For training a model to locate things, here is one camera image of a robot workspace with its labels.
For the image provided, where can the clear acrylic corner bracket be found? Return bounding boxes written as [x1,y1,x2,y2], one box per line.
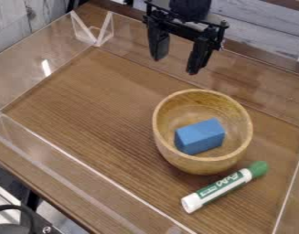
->
[70,11,114,48]

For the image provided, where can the brown wooden bowl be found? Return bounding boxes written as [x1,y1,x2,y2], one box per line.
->
[152,89,253,175]

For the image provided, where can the clear acrylic tray wall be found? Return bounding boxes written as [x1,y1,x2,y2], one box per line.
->
[0,111,197,234]

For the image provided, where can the blue rectangular block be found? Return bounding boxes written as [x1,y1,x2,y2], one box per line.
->
[174,118,226,155]

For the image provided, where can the green white dry-erase marker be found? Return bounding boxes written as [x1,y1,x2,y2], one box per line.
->
[181,161,269,214]

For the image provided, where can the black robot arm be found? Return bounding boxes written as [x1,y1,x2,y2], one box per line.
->
[143,0,230,75]

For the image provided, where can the black metal table bracket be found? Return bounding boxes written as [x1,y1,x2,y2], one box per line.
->
[21,212,63,234]

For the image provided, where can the black cable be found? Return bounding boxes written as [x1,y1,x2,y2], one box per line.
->
[0,204,37,234]

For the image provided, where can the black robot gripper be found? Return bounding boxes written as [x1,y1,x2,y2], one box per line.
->
[145,0,230,75]

